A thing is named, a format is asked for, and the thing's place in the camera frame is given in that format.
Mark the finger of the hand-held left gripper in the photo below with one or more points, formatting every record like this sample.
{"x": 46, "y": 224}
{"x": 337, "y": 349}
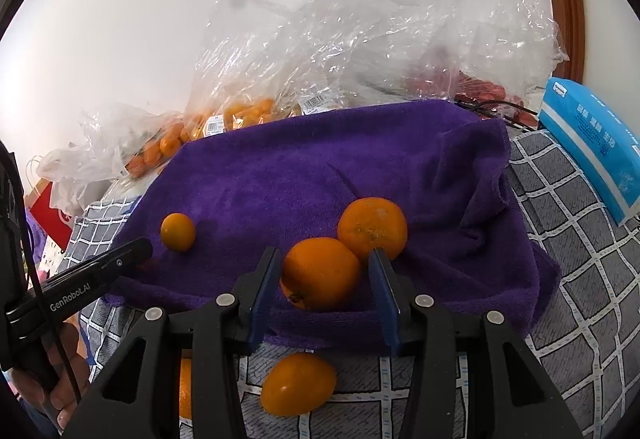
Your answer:
{"x": 125, "y": 259}

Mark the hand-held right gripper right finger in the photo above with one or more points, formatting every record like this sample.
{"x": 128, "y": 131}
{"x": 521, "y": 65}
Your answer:
{"x": 385, "y": 299}

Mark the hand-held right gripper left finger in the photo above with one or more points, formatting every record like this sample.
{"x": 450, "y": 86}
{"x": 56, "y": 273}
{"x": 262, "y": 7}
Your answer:
{"x": 265, "y": 299}

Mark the small orange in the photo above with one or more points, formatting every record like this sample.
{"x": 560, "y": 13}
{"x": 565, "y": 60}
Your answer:
{"x": 177, "y": 232}

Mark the large orange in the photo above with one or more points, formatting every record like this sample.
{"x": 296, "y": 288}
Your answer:
{"x": 372, "y": 228}
{"x": 320, "y": 274}
{"x": 185, "y": 389}
{"x": 298, "y": 384}

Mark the purple towel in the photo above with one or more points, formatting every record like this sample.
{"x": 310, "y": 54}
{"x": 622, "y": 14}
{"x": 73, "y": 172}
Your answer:
{"x": 300, "y": 179}

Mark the person's left hand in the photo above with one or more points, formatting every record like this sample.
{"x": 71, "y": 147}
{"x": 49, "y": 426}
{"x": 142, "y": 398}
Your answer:
{"x": 70, "y": 369}

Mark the white patterned cloth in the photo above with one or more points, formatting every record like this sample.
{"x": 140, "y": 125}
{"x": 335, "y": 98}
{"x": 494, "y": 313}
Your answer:
{"x": 52, "y": 259}

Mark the purple soft item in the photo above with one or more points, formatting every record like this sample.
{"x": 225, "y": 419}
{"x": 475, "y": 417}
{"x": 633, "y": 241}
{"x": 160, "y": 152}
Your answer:
{"x": 36, "y": 239}

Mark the red paper shopping bag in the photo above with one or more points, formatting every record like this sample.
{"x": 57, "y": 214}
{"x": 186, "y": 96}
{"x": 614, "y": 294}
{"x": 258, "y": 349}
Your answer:
{"x": 47, "y": 214}

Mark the white plastic bag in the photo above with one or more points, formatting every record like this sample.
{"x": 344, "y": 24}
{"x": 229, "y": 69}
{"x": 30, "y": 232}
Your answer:
{"x": 75, "y": 169}

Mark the clear bag of kumquats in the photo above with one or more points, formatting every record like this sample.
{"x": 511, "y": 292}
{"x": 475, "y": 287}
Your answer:
{"x": 245, "y": 114}

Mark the grey checked star bedsheet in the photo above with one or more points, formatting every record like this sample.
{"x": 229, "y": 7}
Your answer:
{"x": 575, "y": 269}

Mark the bag of red fruit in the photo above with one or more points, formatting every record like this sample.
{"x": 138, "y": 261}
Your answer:
{"x": 480, "y": 89}

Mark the blue tissue pack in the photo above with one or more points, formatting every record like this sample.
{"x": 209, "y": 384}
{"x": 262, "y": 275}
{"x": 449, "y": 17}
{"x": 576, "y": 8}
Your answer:
{"x": 590, "y": 144}

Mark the crumpled clear plastic wrap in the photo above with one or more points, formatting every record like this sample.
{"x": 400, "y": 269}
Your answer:
{"x": 400, "y": 19}

